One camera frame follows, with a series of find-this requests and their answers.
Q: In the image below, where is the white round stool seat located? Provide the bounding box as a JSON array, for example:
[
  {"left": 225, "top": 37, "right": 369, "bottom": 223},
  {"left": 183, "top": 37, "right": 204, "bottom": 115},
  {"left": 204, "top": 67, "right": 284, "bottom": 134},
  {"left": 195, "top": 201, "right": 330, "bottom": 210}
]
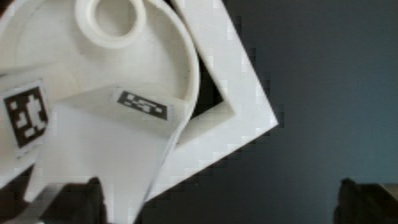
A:
[{"left": 0, "top": 0, "right": 199, "bottom": 123}]

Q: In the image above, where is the white stool leg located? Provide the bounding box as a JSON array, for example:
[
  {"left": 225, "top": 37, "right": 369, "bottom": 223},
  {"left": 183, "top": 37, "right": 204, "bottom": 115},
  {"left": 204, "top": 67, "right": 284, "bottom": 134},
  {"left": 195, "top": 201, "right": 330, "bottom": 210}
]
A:
[
  {"left": 24, "top": 85, "right": 186, "bottom": 224},
  {"left": 0, "top": 63, "right": 78, "bottom": 188}
]

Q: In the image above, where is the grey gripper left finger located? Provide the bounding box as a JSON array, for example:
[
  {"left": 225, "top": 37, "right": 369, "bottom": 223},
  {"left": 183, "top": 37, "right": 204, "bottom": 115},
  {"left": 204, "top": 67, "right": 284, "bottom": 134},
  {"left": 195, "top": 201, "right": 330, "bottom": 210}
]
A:
[{"left": 10, "top": 177, "right": 108, "bottom": 224}]

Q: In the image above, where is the white L-shaped fence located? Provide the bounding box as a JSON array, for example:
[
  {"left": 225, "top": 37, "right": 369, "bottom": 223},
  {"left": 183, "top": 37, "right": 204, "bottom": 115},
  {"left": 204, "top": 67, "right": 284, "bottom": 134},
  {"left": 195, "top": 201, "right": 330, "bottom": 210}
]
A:
[{"left": 149, "top": 0, "right": 277, "bottom": 196}]

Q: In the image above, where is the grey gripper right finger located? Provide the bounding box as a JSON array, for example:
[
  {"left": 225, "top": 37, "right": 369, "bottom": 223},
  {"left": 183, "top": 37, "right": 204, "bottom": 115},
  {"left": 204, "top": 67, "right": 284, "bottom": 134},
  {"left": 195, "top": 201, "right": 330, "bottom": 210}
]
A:
[{"left": 334, "top": 178, "right": 398, "bottom": 224}]

